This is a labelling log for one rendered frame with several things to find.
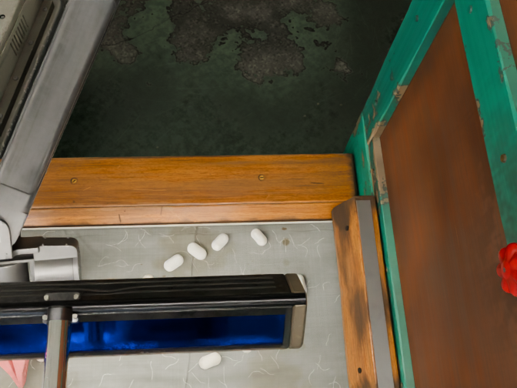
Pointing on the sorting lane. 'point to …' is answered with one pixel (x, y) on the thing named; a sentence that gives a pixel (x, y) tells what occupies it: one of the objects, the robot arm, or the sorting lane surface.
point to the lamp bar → (158, 315)
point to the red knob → (508, 268)
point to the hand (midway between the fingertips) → (21, 380)
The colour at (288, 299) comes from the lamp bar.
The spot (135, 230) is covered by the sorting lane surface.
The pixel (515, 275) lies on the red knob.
